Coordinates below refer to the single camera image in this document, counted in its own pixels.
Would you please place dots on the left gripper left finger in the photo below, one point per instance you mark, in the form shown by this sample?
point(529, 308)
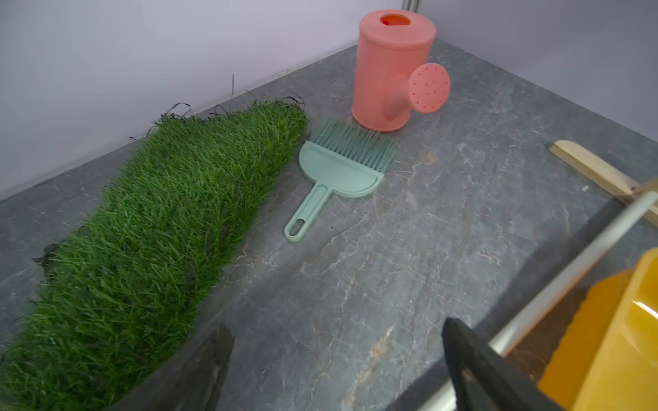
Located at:
point(192, 379)

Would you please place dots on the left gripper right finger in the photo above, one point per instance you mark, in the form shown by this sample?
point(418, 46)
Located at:
point(482, 379)

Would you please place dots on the green artificial grass mat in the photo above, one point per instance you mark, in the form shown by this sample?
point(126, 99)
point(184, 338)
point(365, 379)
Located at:
point(123, 292)

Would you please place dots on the wooden clothesline stand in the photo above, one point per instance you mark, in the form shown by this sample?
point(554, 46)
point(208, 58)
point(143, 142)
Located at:
point(640, 203)

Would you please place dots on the pink watering can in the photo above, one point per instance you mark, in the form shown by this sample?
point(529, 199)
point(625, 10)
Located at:
point(393, 75)

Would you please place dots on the green hand brush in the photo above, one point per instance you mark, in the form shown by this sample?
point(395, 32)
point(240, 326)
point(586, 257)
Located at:
point(340, 159)

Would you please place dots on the yellow plastic tray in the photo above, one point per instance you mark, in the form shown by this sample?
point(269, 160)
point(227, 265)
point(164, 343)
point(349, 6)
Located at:
point(607, 359)

